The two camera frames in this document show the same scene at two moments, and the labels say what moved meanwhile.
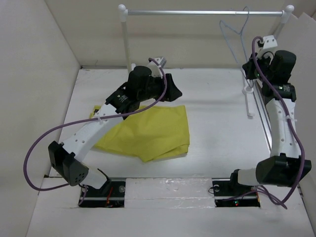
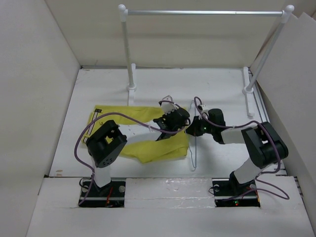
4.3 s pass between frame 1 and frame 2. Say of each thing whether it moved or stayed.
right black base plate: stayed
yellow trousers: stayed
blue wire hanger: moved
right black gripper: moved
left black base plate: stayed
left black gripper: moved
